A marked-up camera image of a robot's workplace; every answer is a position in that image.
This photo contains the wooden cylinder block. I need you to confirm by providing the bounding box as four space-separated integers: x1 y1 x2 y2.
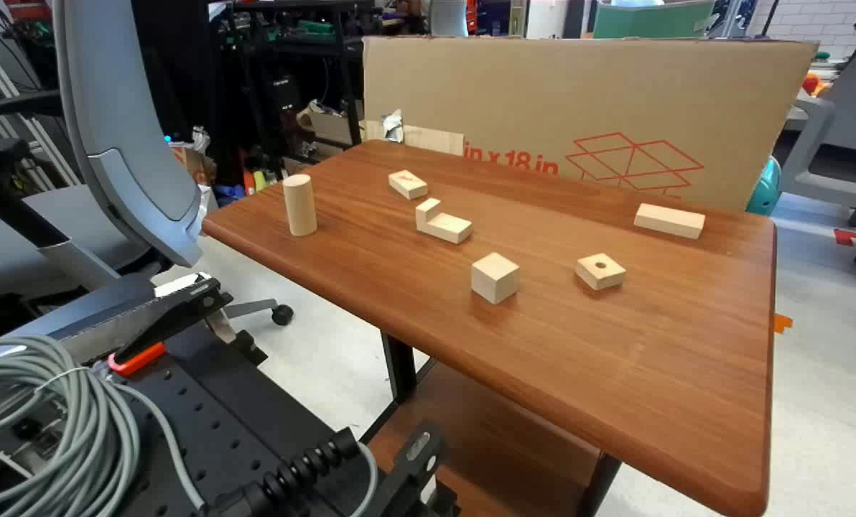
281 173 320 239

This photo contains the black storage shelving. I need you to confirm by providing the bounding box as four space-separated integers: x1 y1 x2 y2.
206 0 367 167

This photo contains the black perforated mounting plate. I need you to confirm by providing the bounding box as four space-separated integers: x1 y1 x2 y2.
93 325 452 517

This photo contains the L-shaped wooden block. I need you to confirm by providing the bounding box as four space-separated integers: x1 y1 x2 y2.
413 195 476 248

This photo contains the small notched wooden block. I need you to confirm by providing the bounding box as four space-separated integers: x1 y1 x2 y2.
385 167 430 203

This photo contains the grey cable bundle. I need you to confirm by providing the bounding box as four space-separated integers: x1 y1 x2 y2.
0 332 211 517

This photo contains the green board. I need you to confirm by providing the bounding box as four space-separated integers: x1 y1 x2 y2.
591 0 719 42

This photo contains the wooden cube block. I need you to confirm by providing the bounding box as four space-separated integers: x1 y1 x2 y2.
469 249 522 307

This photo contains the long rectangular wooden block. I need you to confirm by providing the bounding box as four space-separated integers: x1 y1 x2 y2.
633 202 709 242

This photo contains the square wooden block with hole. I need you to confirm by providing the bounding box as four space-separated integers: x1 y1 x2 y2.
573 249 630 297

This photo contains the large cardboard box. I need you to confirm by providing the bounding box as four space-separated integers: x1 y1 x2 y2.
360 34 823 215

